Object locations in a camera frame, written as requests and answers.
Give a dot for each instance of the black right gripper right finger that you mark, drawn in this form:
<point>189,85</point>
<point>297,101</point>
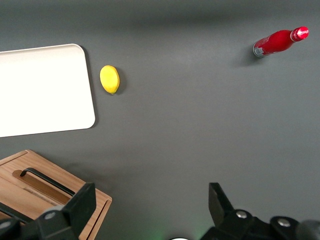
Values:
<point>222,210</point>

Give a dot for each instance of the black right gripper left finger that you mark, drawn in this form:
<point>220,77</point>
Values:
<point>75,212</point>

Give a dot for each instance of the wooden drawer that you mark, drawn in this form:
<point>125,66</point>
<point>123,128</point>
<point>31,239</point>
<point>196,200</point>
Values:
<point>43,168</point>
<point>15,195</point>

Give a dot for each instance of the wooden drawer cabinet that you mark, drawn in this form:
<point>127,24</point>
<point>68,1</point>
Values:
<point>103,208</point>

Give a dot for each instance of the beige rectangular tray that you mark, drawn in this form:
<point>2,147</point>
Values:
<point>45,90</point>

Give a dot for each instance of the yellow lemon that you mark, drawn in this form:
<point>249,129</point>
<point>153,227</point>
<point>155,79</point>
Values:
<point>109,79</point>

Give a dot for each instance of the red bottle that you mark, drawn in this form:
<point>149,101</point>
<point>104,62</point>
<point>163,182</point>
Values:
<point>277,42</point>

